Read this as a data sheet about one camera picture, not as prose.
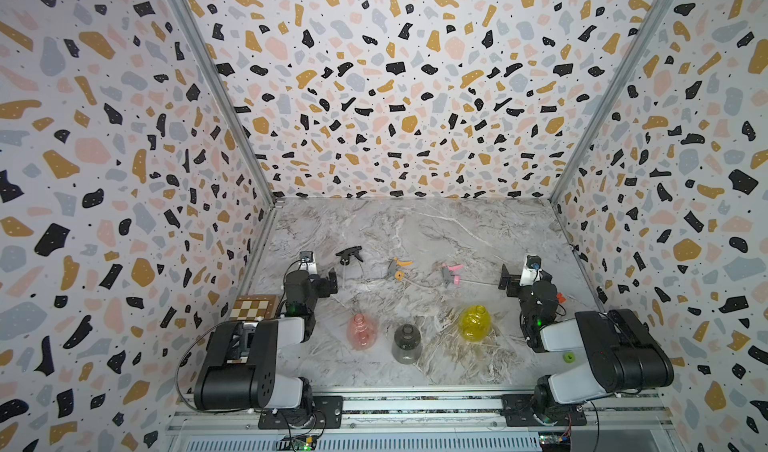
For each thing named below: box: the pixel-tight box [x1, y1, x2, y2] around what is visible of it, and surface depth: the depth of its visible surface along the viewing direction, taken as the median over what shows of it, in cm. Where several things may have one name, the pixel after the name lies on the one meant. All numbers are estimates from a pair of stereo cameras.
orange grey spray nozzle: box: [387, 257, 414, 281], surface depth 102 cm
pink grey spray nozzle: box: [442, 262, 464, 287], surface depth 101 cm
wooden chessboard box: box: [230, 295, 279, 321], surface depth 91 cm
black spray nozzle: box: [335, 246, 363, 266], surface depth 105 cm
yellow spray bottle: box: [458, 304, 492, 343], surface depth 90 cm
